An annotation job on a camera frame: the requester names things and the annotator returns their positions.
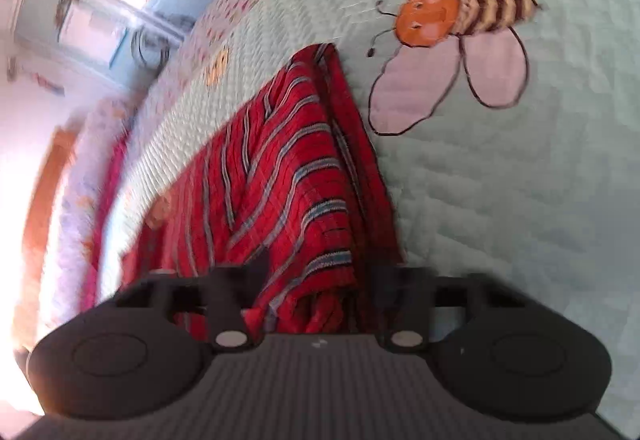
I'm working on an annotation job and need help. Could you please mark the pink fringed blanket edge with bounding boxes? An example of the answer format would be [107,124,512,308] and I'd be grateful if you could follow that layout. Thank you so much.
[58,98,134,322]

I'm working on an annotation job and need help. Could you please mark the red plaid cloth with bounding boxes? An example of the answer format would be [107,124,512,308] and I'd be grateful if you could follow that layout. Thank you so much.
[122,44,401,336]

